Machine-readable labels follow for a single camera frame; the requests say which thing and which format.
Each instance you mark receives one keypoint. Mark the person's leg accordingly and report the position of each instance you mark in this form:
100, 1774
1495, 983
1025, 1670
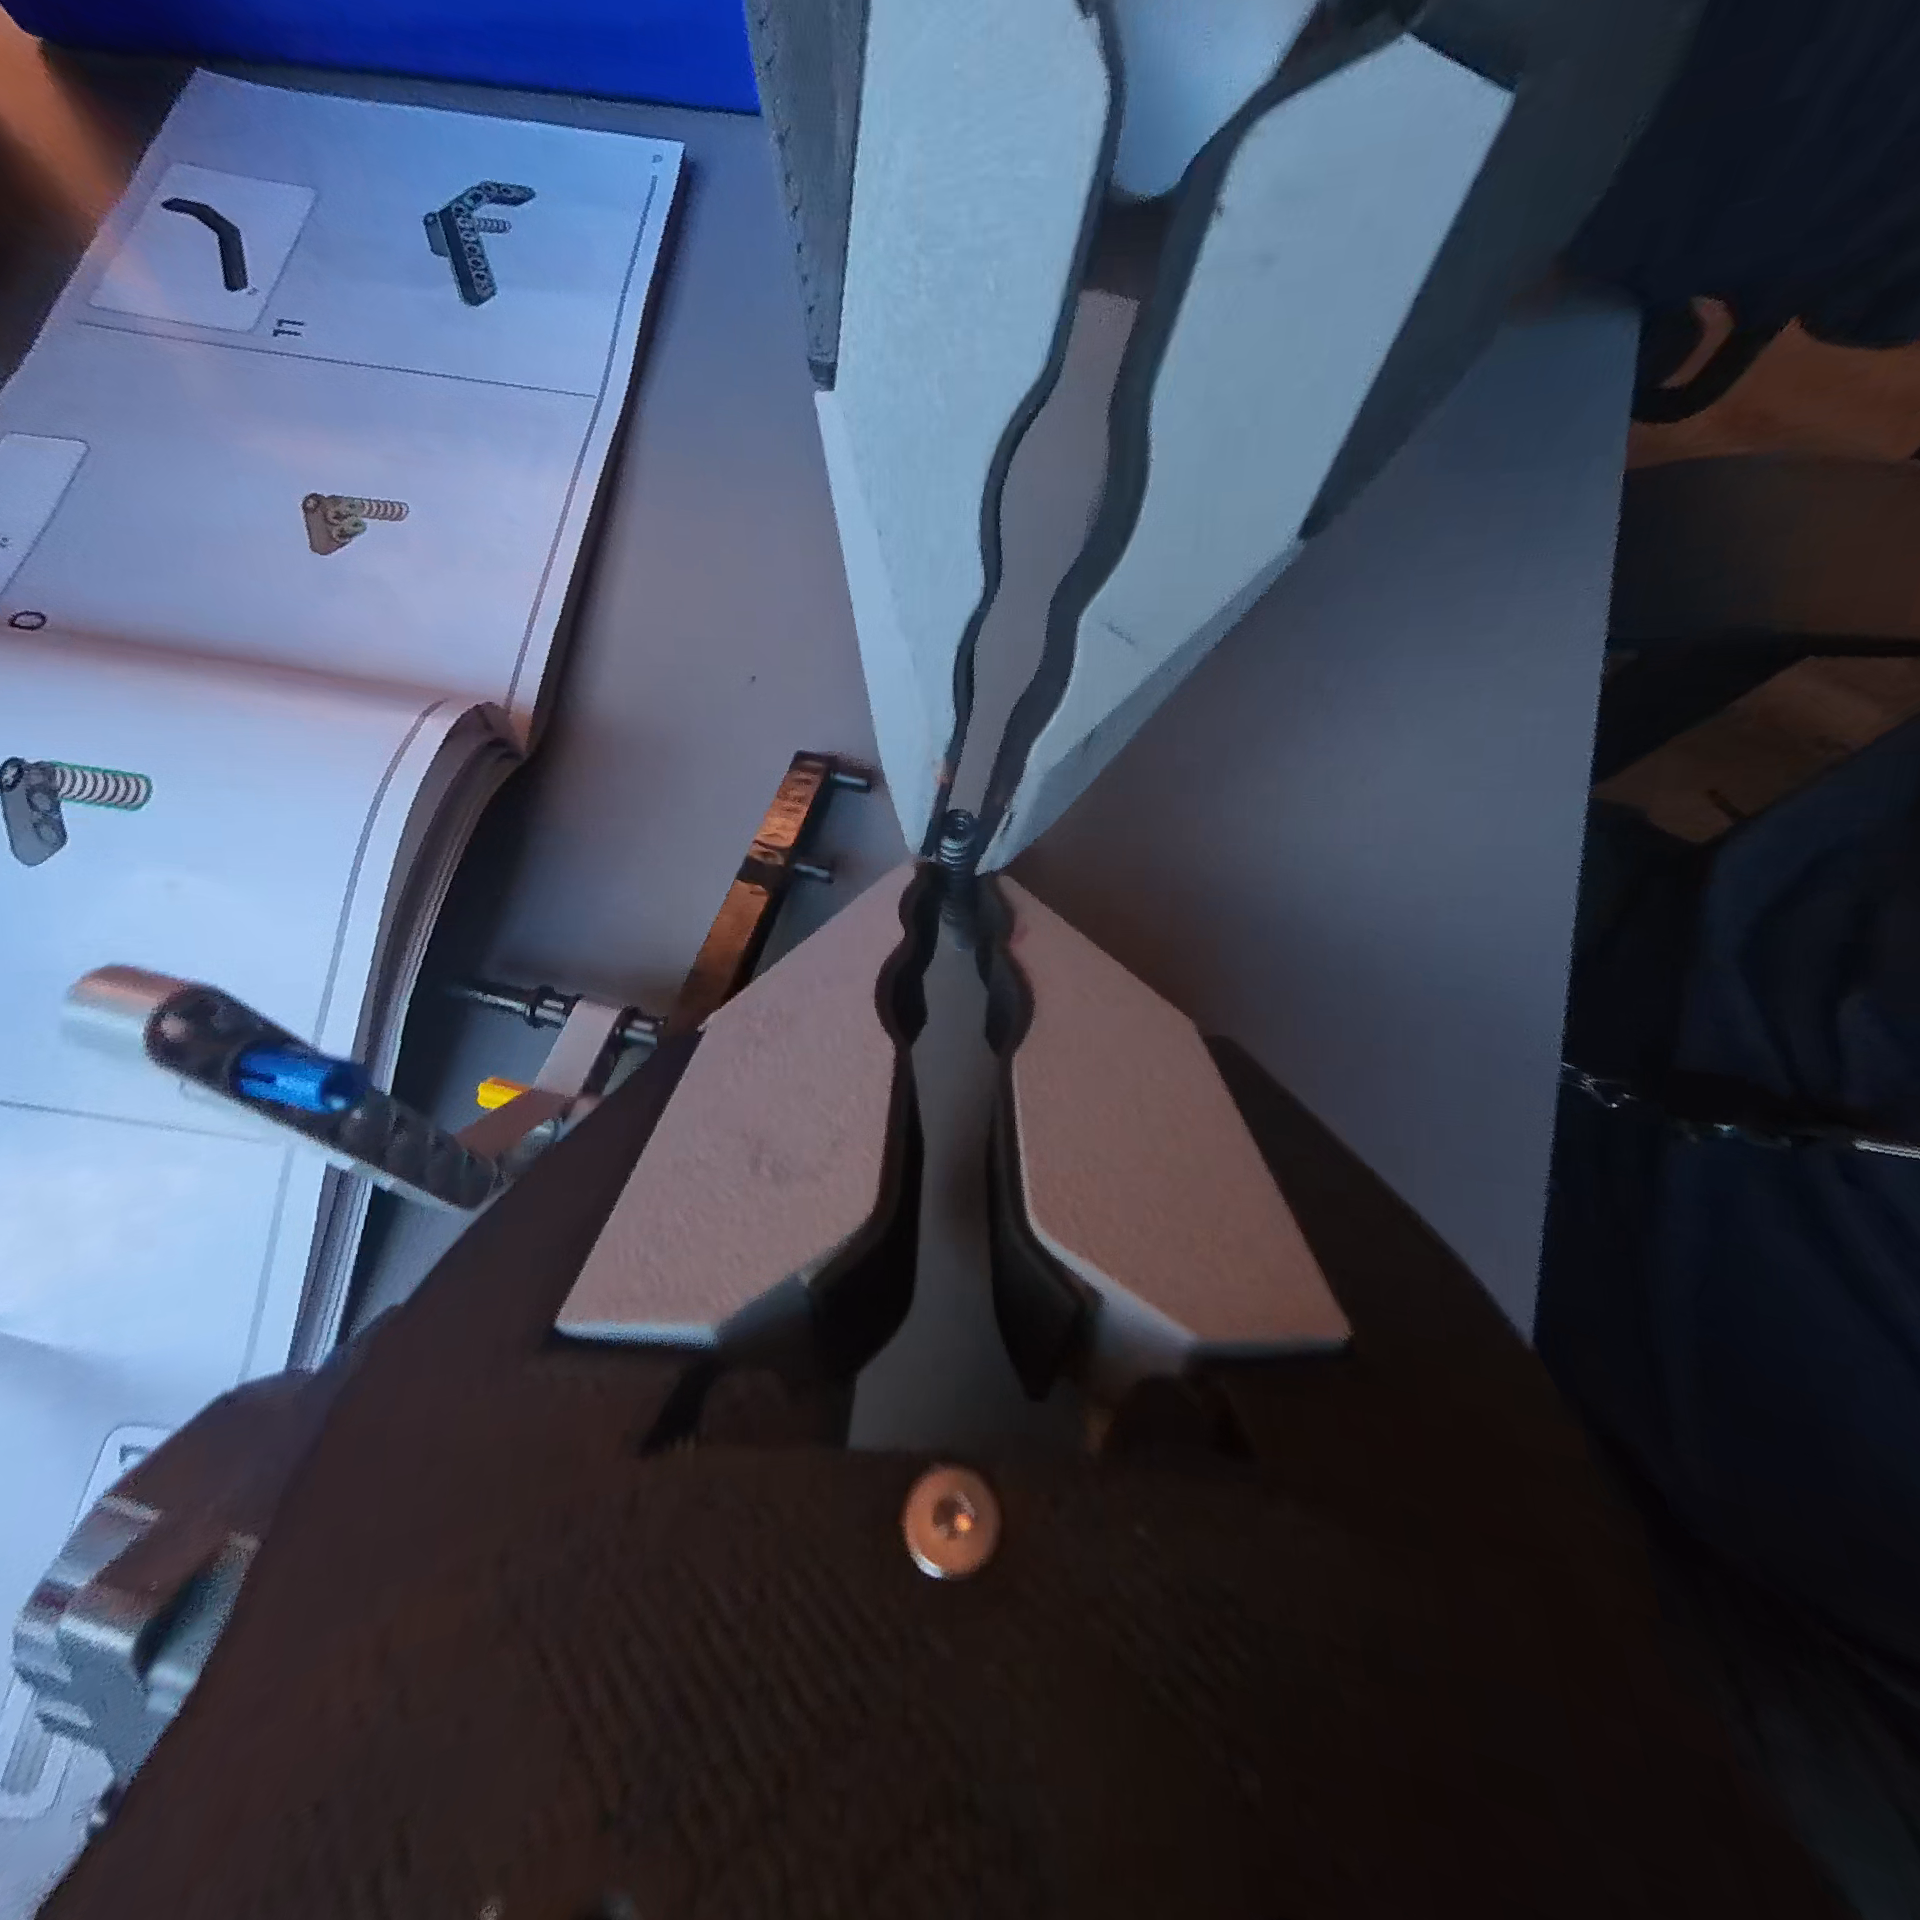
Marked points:
1740, 1425

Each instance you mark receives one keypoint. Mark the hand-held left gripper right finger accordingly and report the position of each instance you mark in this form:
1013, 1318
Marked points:
1170, 1185

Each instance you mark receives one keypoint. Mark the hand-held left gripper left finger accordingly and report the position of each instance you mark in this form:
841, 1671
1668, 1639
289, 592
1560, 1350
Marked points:
750, 1171

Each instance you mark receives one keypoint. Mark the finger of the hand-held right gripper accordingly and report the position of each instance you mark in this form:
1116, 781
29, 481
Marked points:
945, 329
1290, 359

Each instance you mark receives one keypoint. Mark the blue plastic bin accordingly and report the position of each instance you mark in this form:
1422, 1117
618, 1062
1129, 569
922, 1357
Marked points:
452, 37

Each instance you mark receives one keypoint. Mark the lego chassis assembly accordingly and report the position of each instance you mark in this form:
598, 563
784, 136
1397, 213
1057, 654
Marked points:
422, 1154

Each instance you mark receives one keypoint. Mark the grey spring shock absorber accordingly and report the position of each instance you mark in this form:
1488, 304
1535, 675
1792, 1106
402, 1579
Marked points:
956, 849

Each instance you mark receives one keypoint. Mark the open instruction booklet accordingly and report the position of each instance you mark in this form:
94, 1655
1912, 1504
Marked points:
300, 675

